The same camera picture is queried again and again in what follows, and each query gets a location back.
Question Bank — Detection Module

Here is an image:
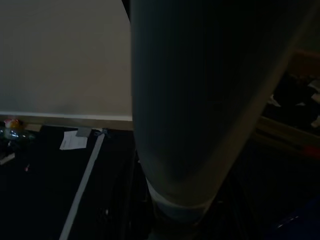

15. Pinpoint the black floor mat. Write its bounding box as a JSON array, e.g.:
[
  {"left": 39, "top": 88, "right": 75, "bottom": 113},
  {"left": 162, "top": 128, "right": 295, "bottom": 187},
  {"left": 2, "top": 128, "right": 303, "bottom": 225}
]
[{"left": 0, "top": 124, "right": 151, "bottom": 240}]

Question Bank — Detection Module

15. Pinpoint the blue tape cross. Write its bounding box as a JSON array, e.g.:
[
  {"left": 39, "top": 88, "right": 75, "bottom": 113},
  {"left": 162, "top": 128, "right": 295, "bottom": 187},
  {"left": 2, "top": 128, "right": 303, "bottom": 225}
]
[{"left": 94, "top": 127, "right": 111, "bottom": 138}]

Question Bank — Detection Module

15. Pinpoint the grey tape piece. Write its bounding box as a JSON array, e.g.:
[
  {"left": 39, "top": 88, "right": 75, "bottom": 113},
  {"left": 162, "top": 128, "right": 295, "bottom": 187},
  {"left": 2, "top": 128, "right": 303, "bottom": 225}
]
[{"left": 76, "top": 126, "right": 92, "bottom": 139}]

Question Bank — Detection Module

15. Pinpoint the pale wooden baseboard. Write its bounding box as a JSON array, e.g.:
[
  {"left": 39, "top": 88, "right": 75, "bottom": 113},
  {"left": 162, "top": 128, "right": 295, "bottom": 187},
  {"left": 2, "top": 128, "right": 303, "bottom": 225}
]
[{"left": 0, "top": 111, "right": 133, "bottom": 131}]

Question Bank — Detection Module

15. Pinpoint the white printed paper sheet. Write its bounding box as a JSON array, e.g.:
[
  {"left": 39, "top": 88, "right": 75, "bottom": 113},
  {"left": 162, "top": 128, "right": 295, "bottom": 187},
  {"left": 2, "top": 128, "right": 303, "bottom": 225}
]
[{"left": 59, "top": 131, "right": 88, "bottom": 151}]

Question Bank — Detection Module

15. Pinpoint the long white tape strip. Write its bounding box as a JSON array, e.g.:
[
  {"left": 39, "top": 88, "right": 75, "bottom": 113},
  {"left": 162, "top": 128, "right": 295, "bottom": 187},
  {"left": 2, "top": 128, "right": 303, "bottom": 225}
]
[{"left": 58, "top": 133, "right": 105, "bottom": 240}]

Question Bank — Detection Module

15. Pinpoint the black crumpled cloth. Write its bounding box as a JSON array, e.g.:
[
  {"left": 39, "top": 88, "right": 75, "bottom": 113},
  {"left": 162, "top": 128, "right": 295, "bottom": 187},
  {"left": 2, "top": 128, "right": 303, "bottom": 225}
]
[{"left": 272, "top": 72, "right": 320, "bottom": 126}]

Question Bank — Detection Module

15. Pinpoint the small flat white object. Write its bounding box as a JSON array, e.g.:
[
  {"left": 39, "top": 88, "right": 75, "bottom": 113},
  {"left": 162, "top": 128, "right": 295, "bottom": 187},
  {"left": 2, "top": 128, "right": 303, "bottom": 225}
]
[{"left": 0, "top": 153, "right": 16, "bottom": 166}]

